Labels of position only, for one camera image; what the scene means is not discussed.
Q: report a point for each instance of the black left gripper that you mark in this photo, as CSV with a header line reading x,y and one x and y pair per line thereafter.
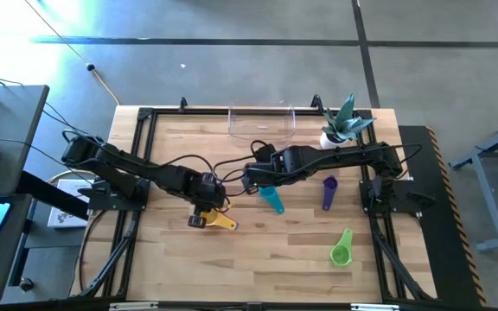
x,y
208,194

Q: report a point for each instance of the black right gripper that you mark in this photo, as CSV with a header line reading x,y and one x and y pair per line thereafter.
x,y
259,175

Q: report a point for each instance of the yellow measuring cup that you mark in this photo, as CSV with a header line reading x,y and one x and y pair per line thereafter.
x,y
218,219

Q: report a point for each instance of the teal measuring cup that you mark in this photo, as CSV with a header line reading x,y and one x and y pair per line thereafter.
x,y
272,199

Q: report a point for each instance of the purple measuring cup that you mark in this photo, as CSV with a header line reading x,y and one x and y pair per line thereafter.
x,y
329,192

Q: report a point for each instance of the green measuring cup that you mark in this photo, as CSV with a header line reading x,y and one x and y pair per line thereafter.
x,y
341,255

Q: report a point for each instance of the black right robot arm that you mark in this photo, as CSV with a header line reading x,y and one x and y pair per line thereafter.
x,y
344,155

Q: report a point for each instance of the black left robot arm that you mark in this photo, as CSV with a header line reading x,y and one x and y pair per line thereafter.
x,y
145,170

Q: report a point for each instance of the clear plastic basket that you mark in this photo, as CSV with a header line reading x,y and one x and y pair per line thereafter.
x,y
262,125

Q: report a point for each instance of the snake plant in white pot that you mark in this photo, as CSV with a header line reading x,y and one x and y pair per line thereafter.
x,y
340,127

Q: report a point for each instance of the white printed booklet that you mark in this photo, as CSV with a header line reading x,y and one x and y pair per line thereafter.
x,y
65,216

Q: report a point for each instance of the black mat with hazard stripe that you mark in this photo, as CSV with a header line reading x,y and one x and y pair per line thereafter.
x,y
430,242

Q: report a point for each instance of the dark grey desk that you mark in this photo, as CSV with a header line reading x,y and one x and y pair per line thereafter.
x,y
7,116

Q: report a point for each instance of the grey metal table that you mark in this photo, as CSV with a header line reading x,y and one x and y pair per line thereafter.
x,y
491,155

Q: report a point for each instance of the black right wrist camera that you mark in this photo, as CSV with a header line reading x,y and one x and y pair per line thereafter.
x,y
264,154

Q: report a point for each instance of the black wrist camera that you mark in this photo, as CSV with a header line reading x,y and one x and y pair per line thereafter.
x,y
210,178
264,154

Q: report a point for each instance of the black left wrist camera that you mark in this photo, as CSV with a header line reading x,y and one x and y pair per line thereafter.
x,y
210,178

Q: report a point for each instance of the black aluminium table frame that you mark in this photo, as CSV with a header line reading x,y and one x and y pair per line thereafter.
x,y
145,129

